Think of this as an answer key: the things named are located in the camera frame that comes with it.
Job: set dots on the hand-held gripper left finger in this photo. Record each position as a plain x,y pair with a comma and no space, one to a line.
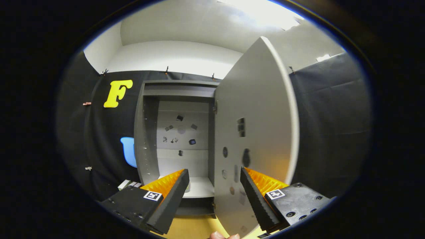
172,199

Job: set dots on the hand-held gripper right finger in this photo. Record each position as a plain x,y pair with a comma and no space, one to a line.
257,199

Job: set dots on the brown book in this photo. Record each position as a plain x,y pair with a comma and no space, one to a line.
133,184
138,184

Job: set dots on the green book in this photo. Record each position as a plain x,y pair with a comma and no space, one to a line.
124,184

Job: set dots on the black backdrop cloth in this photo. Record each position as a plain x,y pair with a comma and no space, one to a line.
332,132

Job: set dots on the small ceiling light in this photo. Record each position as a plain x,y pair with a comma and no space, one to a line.
323,57

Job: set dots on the long ceiling light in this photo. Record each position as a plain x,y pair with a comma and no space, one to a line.
259,11

